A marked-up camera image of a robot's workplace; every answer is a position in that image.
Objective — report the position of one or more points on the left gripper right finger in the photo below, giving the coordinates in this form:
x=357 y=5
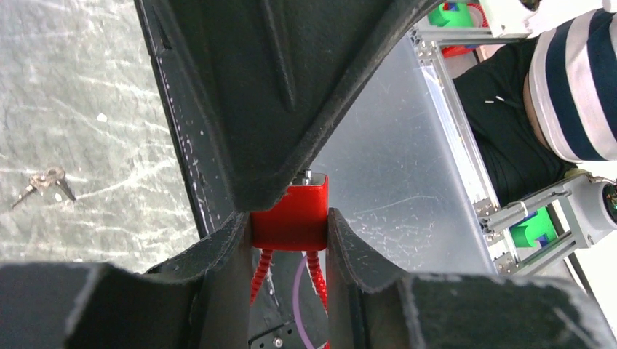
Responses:
x=372 y=303

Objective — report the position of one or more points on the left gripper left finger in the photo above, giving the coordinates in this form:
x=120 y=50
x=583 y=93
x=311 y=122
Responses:
x=199 y=298

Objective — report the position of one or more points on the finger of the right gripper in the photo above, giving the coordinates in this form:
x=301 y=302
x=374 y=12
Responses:
x=252 y=90

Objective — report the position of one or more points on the red cable lock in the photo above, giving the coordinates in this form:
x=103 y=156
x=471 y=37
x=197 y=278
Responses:
x=297 y=223

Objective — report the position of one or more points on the silver key set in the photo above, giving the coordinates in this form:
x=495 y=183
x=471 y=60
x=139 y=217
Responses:
x=52 y=176

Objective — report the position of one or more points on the green plastic part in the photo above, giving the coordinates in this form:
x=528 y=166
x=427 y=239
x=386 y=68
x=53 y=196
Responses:
x=536 y=229

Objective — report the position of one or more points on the person in striped shirt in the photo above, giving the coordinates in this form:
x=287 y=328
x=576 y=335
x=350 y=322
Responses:
x=539 y=107

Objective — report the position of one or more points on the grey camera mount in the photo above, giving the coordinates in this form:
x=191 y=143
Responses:
x=582 y=209

